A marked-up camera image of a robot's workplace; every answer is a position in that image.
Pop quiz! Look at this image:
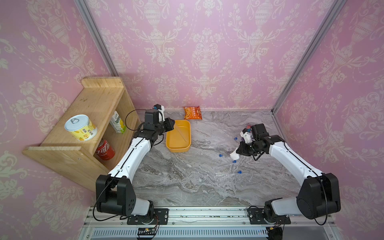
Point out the aluminium corner post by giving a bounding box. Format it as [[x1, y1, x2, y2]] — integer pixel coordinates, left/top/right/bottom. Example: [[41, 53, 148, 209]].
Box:
[[271, 0, 347, 117], [74, 0, 119, 77]]

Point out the aluminium corner post right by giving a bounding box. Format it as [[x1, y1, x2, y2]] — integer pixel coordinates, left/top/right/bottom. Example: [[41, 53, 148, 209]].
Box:
[[271, 0, 347, 117]]

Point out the red cola can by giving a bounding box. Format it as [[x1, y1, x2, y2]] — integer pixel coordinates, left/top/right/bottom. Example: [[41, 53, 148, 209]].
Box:
[[95, 139, 116, 161]]

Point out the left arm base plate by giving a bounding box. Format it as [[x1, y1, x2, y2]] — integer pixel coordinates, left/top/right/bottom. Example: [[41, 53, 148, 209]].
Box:
[[127, 208, 169, 225]]

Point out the green white drink carton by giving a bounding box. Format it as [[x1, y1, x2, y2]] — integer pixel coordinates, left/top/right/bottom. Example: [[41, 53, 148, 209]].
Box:
[[110, 111, 127, 134]]

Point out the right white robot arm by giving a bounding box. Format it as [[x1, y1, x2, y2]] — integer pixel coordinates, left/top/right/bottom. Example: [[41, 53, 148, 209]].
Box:
[[230, 124, 341, 224]]

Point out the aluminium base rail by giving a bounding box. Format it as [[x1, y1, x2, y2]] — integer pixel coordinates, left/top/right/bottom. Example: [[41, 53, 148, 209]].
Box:
[[79, 206, 343, 240]]

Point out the wooden shelf unit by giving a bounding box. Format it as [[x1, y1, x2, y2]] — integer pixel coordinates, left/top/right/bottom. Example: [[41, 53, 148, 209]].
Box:
[[22, 76, 147, 195]]

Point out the yellow plastic tray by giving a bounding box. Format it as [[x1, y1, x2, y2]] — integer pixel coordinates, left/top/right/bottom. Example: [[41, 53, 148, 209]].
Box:
[[166, 120, 192, 153]]

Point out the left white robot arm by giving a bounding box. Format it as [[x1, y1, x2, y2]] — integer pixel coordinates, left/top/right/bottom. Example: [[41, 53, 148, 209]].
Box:
[[94, 105, 175, 222]]

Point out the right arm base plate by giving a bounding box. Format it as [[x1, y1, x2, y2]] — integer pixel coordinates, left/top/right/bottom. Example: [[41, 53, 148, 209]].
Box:
[[246, 206, 292, 226]]

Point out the aluminium corner post left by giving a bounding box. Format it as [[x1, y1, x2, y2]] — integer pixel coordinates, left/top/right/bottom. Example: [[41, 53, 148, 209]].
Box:
[[74, 0, 119, 77]]

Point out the purple candy bag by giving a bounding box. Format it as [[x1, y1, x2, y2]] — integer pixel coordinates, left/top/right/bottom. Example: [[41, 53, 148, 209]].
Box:
[[246, 124, 252, 132]]

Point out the orange snack bag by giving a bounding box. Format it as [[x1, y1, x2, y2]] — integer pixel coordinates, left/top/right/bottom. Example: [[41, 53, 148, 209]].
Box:
[[184, 106, 203, 120]]

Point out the yellow tin can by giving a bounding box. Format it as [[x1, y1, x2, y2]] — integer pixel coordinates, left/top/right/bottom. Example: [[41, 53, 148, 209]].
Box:
[[64, 115, 98, 142]]

